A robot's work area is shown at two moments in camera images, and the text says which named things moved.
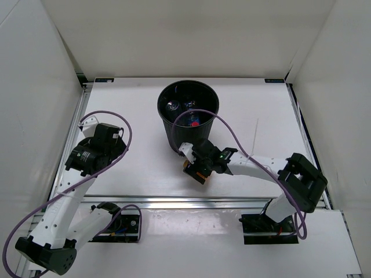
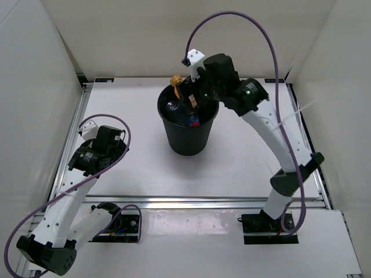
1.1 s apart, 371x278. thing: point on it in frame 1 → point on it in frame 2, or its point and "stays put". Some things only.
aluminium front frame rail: (183, 201) stays put
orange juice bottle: (185, 164) → (175, 80)
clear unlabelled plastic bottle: (172, 106) stays put
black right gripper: (192, 173) → (188, 89)
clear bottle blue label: (193, 120) stays put
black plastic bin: (176, 97) stays put
